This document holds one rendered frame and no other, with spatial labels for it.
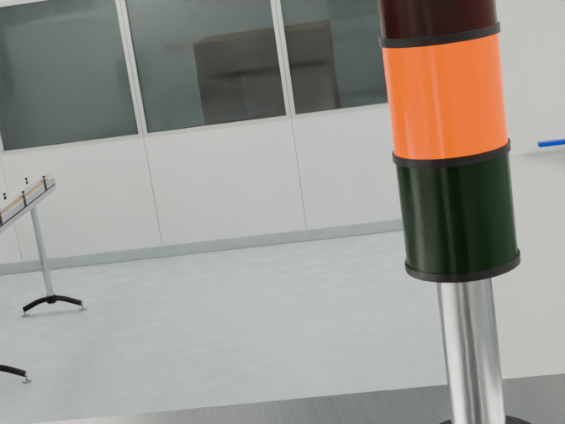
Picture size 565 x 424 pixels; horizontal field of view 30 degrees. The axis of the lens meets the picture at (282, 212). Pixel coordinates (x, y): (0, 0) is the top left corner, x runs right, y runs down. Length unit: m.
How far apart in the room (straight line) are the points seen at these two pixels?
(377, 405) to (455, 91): 0.21
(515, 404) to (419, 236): 0.15
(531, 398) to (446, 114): 0.20
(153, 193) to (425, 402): 8.27
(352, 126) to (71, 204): 2.44
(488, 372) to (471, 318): 0.03
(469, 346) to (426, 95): 0.11
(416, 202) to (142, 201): 8.41
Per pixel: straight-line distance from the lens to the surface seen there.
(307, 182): 8.62
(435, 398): 0.58
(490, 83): 0.44
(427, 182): 0.44
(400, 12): 0.43
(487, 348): 0.48
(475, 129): 0.44
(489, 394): 0.49
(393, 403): 0.58
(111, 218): 8.94
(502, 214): 0.45
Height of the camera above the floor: 2.34
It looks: 14 degrees down
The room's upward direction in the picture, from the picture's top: 8 degrees counter-clockwise
